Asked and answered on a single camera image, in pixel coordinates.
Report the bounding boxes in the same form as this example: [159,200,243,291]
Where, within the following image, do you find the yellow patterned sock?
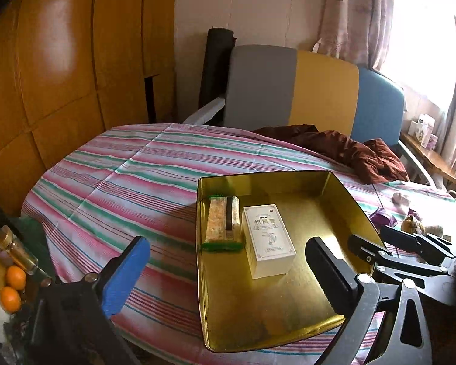
[400,215,426,236]

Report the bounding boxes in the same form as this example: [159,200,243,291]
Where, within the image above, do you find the beige medicine box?
[242,204,296,279]

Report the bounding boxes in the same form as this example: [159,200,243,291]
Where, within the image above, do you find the gold tray box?
[196,171,381,353]

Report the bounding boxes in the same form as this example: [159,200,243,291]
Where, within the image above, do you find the brown patterned package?
[201,195,244,252]

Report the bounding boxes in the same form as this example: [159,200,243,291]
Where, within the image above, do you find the purple small object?
[369,208,397,231]

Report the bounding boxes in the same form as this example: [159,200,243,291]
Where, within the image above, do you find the wooden shelf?
[399,133,456,186]

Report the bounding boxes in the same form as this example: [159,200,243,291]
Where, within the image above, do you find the dark red blanket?
[255,124,409,185]

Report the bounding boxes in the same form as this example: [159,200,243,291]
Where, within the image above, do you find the striped bed sheet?
[22,123,456,364]

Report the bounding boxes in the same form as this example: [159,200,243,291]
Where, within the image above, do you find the orange fruit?
[5,265,27,291]
[0,286,22,314]

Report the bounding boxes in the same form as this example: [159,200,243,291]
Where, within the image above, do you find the white boxes on shelf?
[408,114,437,150]

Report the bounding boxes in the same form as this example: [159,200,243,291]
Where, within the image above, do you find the glass bottle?
[0,225,38,275]

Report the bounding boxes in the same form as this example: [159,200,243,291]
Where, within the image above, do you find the wooden wardrobe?
[0,0,176,215]

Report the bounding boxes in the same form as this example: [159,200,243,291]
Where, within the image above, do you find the curtain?
[313,0,394,70]

